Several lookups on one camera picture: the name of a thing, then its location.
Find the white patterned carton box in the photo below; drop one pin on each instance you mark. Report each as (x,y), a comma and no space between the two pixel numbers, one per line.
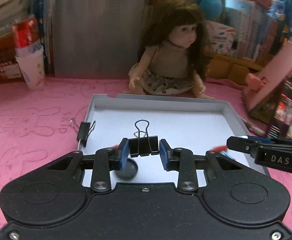
(221,37)

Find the red plastic crate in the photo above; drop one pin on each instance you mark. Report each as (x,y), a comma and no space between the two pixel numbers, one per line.
(9,68)

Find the black smartphone lit screen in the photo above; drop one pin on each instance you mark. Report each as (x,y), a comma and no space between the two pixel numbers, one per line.
(282,118)

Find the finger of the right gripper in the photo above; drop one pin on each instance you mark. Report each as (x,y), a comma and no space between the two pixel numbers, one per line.
(241,144)
(275,139)

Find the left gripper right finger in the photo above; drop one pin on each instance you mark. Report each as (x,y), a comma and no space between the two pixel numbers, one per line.
(180,160)

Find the row of upright books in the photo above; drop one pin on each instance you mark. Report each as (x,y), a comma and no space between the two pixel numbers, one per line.
(255,30)

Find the black round cap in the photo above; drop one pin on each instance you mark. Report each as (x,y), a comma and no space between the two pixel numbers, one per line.
(129,172)

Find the white marker pen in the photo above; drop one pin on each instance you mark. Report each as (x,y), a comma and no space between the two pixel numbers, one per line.
(253,128)

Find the black binder clip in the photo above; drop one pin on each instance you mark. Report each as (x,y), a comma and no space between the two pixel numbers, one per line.
(142,144)
(83,130)

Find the blue plush toy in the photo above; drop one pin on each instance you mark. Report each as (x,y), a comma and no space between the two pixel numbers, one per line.
(211,9)

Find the black binder clip on tray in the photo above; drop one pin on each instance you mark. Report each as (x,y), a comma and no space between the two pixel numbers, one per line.
(83,130)

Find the red pen cap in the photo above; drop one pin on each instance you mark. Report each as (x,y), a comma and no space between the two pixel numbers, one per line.
(220,149)

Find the white paper cup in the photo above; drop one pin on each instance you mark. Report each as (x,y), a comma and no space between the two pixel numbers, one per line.
(32,69)

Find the red soda can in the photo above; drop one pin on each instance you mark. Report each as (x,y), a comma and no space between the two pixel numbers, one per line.
(26,37)

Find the brown-haired baby doll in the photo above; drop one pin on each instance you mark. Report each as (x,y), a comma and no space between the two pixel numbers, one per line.
(172,56)

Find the white cardboard box tray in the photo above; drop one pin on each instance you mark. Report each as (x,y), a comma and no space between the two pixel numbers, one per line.
(198,125)

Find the yellow cardboard box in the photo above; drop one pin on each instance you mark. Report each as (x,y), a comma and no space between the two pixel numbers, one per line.
(233,69)

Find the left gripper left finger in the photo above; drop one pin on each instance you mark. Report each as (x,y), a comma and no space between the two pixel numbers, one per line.
(106,160)

